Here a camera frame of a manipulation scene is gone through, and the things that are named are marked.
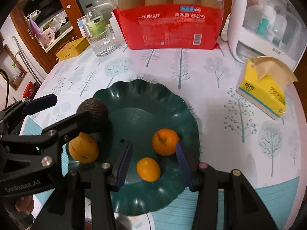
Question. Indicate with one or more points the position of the yellow tissue pack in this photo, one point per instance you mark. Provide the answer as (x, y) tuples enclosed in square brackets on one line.
[(263, 81)]

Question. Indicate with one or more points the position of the clear green-label bottle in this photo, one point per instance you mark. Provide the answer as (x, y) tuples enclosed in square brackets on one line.
[(95, 20)]

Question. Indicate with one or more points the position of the white cosmetics storage box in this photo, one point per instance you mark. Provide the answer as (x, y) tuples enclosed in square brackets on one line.
[(266, 28)]

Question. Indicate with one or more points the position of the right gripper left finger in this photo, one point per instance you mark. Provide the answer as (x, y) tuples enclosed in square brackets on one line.
[(65, 208)]

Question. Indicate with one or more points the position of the patterned tablecloth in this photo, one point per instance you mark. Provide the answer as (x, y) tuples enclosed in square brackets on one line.
[(233, 133)]

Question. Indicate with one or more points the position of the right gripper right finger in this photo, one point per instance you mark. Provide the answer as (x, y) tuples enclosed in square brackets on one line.
[(243, 208)]

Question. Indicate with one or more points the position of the small orange kumquat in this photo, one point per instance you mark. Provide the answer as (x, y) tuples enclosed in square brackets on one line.
[(148, 169)]

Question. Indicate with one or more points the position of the clear drinking glass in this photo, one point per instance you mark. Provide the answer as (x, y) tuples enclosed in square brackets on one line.
[(102, 44)]

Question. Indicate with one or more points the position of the dark avocado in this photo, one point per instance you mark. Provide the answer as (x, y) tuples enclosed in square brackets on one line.
[(99, 119)]

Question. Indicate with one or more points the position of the wooden kitchen cabinet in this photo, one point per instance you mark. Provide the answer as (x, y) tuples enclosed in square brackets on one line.
[(45, 26)]

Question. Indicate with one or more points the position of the yellowish orange fruit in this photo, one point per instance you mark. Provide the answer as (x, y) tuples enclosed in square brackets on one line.
[(83, 148)]

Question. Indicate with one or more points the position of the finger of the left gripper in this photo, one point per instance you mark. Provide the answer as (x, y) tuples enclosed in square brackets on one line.
[(14, 114), (69, 128)]

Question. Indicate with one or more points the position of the person's left hand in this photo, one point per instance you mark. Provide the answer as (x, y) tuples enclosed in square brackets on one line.
[(19, 206)]

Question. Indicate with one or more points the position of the yellow flat box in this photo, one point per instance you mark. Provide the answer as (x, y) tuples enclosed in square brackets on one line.
[(73, 49)]

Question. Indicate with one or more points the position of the large orange with stem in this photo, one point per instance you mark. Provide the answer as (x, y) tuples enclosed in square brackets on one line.
[(164, 142)]

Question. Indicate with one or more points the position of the dark green wavy plate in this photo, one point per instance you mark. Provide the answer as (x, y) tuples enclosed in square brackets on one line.
[(137, 110)]

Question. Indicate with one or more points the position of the round white placemat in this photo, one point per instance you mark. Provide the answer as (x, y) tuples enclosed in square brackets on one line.
[(143, 221)]

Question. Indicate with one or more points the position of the red paper cup package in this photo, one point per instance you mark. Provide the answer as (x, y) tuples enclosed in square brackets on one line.
[(153, 24)]

